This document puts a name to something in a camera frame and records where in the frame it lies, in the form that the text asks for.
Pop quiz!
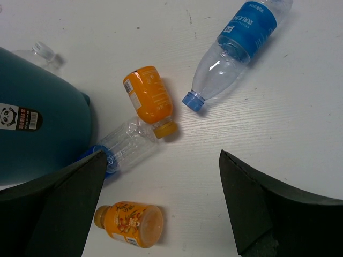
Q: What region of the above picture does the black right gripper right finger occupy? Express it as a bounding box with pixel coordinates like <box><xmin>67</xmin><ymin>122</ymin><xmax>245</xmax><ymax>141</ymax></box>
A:
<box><xmin>219</xmin><ymin>151</ymin><xmax>342</xmax><ymax>256</ymax></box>

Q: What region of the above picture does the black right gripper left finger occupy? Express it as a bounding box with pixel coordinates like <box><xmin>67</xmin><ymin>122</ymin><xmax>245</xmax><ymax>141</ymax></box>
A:
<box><xmin>1</xmin><ymin>151</ymin><xmax>107</xmax><ymax>256</ymax></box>

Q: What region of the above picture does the orange juice bottle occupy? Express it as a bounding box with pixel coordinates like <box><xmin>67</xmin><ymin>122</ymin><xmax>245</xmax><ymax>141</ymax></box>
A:
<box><xmin>94</xmin><ymin>201</ymin><xmax>163</xmax><ymax>248</ymax></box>
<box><xmin>123</xmin><ymin>66</ymin><xmax>177</xmax><ymax>139</ymax></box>

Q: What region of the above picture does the teal bin with yellow rim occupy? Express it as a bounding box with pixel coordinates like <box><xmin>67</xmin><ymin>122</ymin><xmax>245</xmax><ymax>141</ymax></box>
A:
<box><xmin>1</xmin><ymin>49</ymin><xmax>92</xmax><ymax>186</ymax></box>

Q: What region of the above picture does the small clear blue label bottle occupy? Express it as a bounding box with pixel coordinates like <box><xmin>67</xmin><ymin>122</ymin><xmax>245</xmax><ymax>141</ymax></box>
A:
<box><xmin>78</xmin><ymin>116</ymin><xmax>158</xmax><ymax>179</ymax></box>

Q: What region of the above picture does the clear apple juice bottle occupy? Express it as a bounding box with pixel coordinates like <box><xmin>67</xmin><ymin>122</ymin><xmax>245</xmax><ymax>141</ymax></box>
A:
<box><xmin>12</xmin><ymin>41</ymin><xmax>65</xmax><ymax>71</ymax></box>

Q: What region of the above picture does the large blue label water bottle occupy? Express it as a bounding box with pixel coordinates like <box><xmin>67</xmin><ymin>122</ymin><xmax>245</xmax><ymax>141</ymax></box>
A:
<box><xmin>182</xmin><ymin>1</ymin><xmax>293</xmax><ymax>112</ymax></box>

